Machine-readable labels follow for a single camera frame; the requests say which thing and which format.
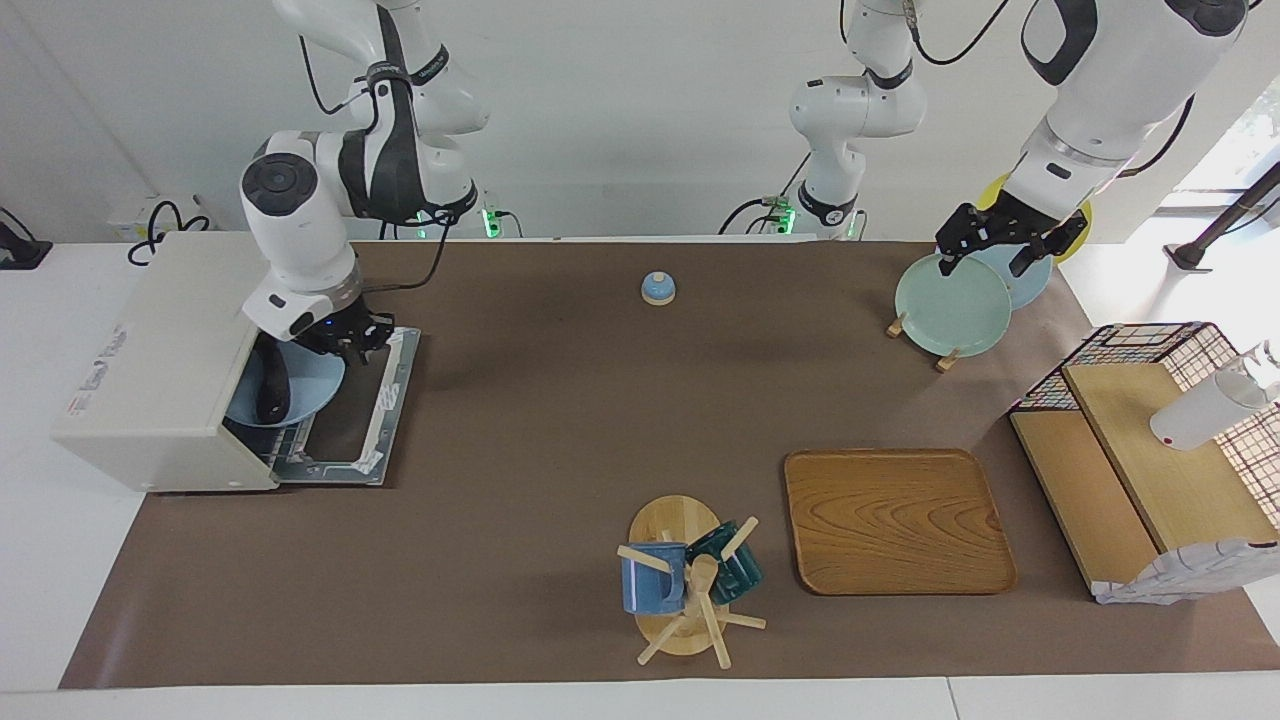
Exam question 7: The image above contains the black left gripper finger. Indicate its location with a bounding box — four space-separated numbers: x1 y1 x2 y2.
935 203 979 276
1008 215 1089 276

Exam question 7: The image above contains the dark purple eggplant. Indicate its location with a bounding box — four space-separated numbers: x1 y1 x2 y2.
255 345 293 424

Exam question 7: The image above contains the cream toaster oven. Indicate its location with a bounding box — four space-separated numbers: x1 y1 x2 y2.
52 232 421 493

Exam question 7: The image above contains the yellow plate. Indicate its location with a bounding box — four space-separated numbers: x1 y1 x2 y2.
985 172 1093 264

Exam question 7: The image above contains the light blue racked plate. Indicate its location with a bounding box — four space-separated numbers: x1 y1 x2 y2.
968 243 1054 311

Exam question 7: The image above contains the pale green plate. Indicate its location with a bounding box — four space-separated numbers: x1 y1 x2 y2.
894 252 1013 358

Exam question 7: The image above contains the wooden plate rack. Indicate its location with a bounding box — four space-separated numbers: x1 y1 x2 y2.
886 312 961 373

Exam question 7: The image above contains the black stand pole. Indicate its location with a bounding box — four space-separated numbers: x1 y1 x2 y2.
1165 160 1280 271

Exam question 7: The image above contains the white bottle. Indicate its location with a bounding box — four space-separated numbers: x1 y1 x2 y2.
1150 342 1280 451

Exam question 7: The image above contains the brown table mat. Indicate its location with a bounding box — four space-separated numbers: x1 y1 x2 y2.
58 240 1280 689

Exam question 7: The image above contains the white power strip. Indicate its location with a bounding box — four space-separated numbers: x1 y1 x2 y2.
108 193 206 243

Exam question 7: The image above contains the wooden serving tray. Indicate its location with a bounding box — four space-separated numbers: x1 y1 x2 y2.
783 448 1019 597

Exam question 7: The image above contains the wooden mug tree stand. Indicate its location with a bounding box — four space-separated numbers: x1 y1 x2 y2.
616 494 767 669

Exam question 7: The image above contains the marble pattern cloth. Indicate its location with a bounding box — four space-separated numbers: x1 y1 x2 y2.
1092 538 1280 606

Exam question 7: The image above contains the blue ceramic mug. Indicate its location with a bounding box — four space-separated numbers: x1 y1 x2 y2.
620 542 689 615

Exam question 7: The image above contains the dark green ceramic mug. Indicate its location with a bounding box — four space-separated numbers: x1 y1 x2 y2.
686 520 764 605

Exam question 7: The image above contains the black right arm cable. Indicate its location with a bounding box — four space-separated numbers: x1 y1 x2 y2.
298 35 451 296

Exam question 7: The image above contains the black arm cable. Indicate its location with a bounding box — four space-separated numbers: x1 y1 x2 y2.
903 0 1199 181
298 35 451 296

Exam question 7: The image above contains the black right base cable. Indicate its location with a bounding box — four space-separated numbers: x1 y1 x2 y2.
378 193 423 241

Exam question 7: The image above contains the black base cable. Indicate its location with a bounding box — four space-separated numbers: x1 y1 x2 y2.
378 193 423 241
718 150 813 237

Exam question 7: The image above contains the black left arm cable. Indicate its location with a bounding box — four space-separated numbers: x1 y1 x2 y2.
903 0 1199 181

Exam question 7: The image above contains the black left base cable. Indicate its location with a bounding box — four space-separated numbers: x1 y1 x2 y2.
718 150 813 237

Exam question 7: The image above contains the black coiled power cable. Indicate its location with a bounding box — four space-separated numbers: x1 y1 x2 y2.
127 200 213 266

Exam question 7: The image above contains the wooden shelf with wire basket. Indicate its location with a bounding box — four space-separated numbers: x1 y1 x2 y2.
1008 322 1280 601

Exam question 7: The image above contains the black clamp mount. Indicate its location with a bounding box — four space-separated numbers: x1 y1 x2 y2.
0 207 53 271

